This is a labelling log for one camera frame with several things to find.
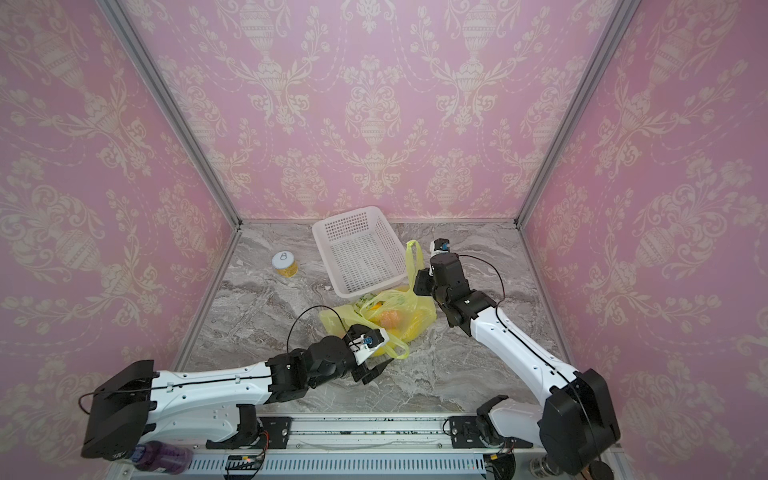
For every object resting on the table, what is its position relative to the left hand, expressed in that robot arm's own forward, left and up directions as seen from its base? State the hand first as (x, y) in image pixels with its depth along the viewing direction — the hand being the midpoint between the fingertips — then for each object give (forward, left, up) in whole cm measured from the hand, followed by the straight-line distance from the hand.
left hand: (384, 346), depth 74 cm
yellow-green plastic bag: (+12, -9, -5) cm, 16 cm away
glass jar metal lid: (-23, -34, -6) cm, 42 cm away
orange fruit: (+10, -1, -4) cm, 11 cm away
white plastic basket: (+41, +10, -13) cm, 44 cm away
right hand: (+20, -10, +5) cm, 23 cm away
